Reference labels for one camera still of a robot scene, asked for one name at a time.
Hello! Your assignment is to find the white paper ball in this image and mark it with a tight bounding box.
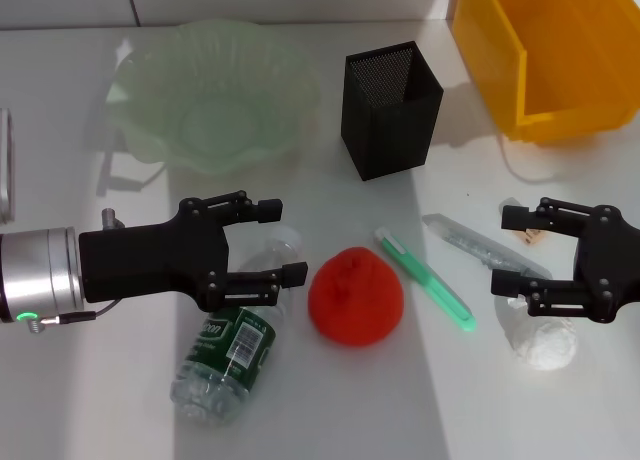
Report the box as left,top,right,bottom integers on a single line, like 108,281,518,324
493,292,579,371

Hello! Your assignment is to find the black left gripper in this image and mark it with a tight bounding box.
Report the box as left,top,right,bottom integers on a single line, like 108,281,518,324
78,189,309,313

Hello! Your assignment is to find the left gripper cable with plug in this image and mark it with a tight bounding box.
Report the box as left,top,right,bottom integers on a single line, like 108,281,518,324
27,208,126,334

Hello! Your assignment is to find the left wrist camera unit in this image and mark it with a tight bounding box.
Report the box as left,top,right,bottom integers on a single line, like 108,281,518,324
0,108,16,225

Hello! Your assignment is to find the beige eraser white sleeve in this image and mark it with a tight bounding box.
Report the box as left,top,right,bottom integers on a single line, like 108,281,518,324
503,197,547,246

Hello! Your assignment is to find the yellow plastic bin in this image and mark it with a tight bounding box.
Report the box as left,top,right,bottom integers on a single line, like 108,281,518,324
452,0,640,145

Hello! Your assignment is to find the green glass fruit plate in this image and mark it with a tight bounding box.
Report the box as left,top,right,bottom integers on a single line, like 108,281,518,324
105,19,321,177

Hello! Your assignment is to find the green white pen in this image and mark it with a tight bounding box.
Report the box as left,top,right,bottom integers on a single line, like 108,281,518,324
372,226,477,334

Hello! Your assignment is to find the clear water bottle green label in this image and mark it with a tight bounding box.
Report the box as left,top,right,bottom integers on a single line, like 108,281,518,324
169,224,307,426

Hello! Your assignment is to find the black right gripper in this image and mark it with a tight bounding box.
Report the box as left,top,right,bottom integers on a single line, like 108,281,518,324
490,196,640,326

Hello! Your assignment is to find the silver glitter pen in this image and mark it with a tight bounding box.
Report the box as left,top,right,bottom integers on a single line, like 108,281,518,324
422,213,554,281

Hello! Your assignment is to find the black mesh pen holder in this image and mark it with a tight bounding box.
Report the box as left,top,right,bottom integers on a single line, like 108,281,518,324
340,40,445,182

